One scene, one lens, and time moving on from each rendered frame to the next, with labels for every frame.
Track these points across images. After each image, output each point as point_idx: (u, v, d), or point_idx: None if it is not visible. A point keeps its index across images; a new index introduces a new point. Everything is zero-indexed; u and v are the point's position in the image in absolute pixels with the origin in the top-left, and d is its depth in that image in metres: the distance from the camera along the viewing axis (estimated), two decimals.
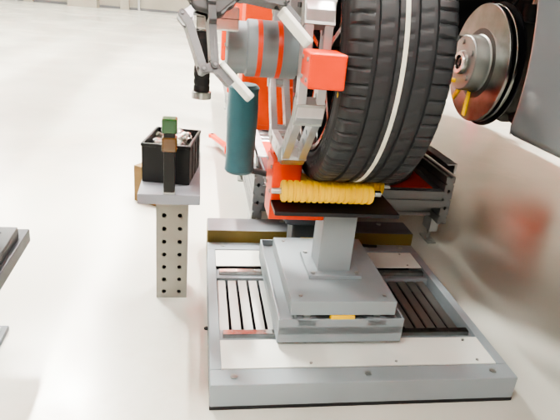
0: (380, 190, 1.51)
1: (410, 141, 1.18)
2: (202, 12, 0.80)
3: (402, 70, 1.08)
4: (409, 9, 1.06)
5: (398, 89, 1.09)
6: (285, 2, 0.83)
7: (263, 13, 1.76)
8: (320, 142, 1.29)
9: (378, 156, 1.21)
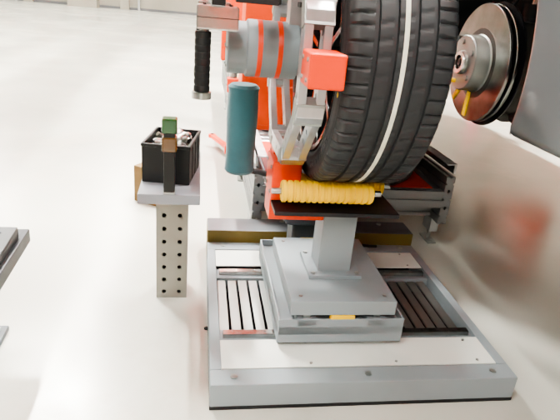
0: (380, 190, 1.51)
1: (410, 141, 1.18)
2: None
3: (402, 70, 1.08)
4: (409, 9, 1.06)
5: (398, 89, 1.09)
6: None
7: (263, 13, 1.76)
8: (320, 142, 1.29)
9: (378, 156, 1.21)
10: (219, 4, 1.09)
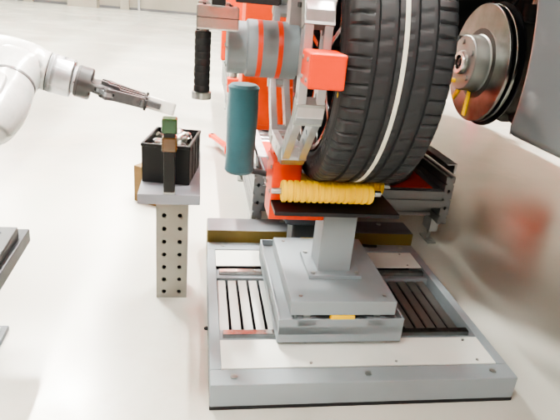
0: (380, 190, 1.51)
1: (410, 141, 1.18)
2: None
3: (402, 70, 1.08)
4: (409, 9, 1.06)
5: (398, 89, 1.09)
6: (143, 107, 1.28)
7: (263, 13, 1.76)
8: (320, 142, 1.29)
9: (378, 156, 1.21)
10: (219, 4, 1.09)
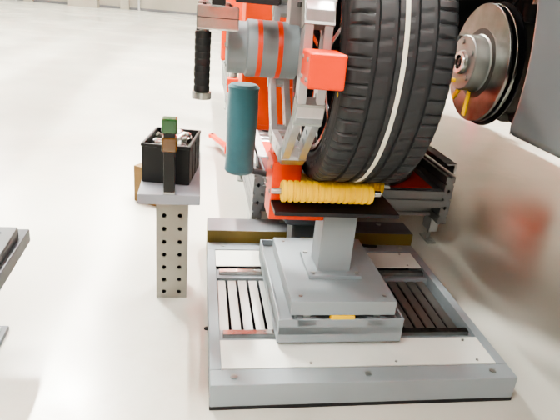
0: (380, 190, 1.51)
1: (410, 141, 1.18)
2: None
3: (402, 70, 1.08)
4: (409, 9, 1.06)
5: (398, 89, 1.09)
6: None
7: (263, 13, 1.76)
8: (320, 142, 1.29)
9: (378, 156, 1.21)
10: (219, 4, 1.09)
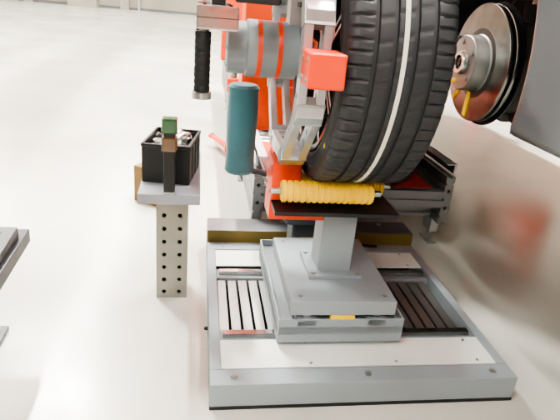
0: (380, 190, 1.51)
1: (386, 176, 1.33)
2: None
3: (383, 142, 1.17)
4: (399, 93, 1.10)
5: (378, 154, 1.20)
6: None
7: (263, 13, 1.76)
8: (309, 150, 1.41)
9: (357, 181, 1.36)
10: (219, 4, 1.09)
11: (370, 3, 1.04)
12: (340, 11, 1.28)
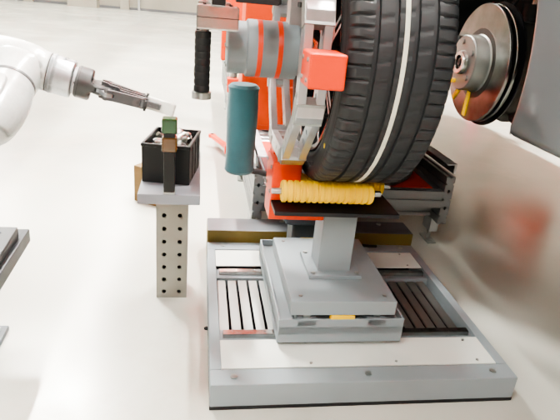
0: (380, 190, 1.51)
1: (386, 176, 1.33)
2: None
3: (383, 142, 1.17)
4: (399, 93, 1.10)
5: (378, 154, 1.20)
6: (143, 107, 1.28)
7: (263, 13, 1.76)
8: (309, 150, 1.41)
9: (357, 181, 1.36)
10: (219, 4, 1.09)
11: (370, 3, 1.04)
12: (340, 11, 1.28)
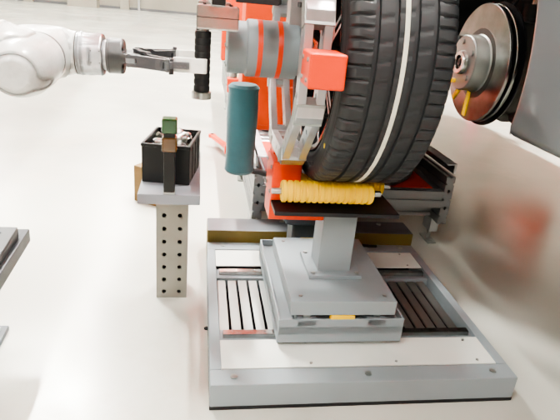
0: (380, 190, 1.51)
1: (386, 176, 1.33)
2: None
3: (383, 142, 1.17)
4: (399, 93, 1.10)
5: (378, 154, 1.20)
6: (174, 49, 1.22)
7: (263, 13, 1.76)
8: (309, 150, 1.41)
9: (357, 181, 1.36)
10: (219, 4, 1.09)
11: (370, 3, 1.04)
12: (340, 11, 1.28)
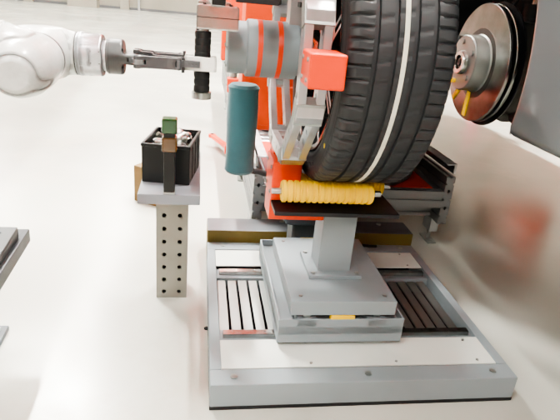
0: (380, 190, 1.51)
1: (386, 176, 1.33)
2: None
3: (383, 142, 1.17)
4: (399, 93, 1.10)
5: (378, 154, 1.20)
6: (183, 53, 1.18)
7: (263, 13, 1.76)
8: (309, 150, 1.41)
9: (357, 181, 1.36)
10: (219, 4, 1.09)
11: (370, 3, 1.04)
12: (340, 11, 1.28)
